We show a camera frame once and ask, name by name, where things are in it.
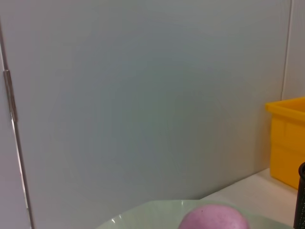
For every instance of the pale green glass fruit plate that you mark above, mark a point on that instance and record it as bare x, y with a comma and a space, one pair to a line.
147, 214

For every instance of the black mesh pen holder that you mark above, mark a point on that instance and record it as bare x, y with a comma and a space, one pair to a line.
300, 202

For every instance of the yellow plastic bin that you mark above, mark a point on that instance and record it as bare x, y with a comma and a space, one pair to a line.
288, 143

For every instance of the metal wall panel hinge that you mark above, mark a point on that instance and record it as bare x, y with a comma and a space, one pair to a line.
10, 95

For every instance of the pink peach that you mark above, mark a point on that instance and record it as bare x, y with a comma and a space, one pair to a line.
214, 218

